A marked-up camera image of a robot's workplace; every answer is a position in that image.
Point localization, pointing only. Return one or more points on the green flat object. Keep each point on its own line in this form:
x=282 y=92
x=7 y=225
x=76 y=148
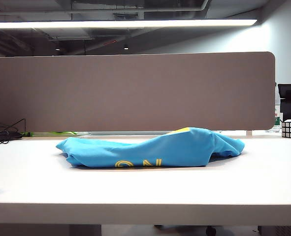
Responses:
x=61 y=133

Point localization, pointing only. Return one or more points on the small ceiling spot lamp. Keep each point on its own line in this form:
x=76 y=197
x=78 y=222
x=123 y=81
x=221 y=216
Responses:
x=57 y=48
x=126 y=47

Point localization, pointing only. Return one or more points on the grey ceiling duct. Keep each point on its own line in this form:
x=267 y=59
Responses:
x=140 y=7

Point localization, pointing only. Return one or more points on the blue white yellow soccer jersey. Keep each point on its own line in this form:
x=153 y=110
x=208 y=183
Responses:
x=150 y=152

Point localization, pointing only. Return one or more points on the grey-brown fabric desk divider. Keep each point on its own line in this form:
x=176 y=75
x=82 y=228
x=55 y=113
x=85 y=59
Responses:
x=135 y=91

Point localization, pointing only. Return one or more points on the clear bottle green label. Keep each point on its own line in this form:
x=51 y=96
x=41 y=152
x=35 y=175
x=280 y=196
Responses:
x=277 y=118

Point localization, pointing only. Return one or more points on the black chair caster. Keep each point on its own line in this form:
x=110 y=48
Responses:
x=211 y=231

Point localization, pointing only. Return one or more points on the long ceiling light strip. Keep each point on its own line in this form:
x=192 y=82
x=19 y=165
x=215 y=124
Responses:
x=125 y=23

